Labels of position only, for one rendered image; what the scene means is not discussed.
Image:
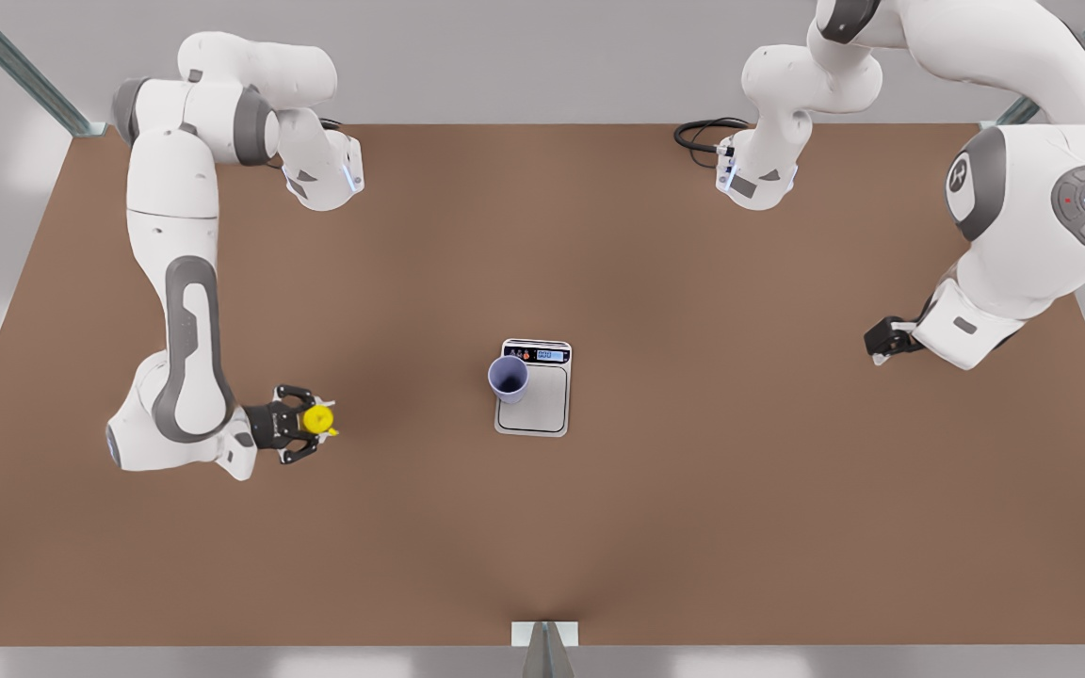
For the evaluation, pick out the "yellow sauce bottle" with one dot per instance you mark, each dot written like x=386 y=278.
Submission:
x=318 y=418

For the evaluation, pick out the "lavender plastic cup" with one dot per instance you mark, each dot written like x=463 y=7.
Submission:
x=509 y=379

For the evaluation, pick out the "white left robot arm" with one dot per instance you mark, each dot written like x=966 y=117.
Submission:
x=1023 y=169

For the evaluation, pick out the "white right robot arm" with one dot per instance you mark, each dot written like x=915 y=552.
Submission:
x=170 y=282

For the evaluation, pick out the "silver digital kitchen scale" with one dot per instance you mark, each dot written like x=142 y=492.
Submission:
x=542 y=400

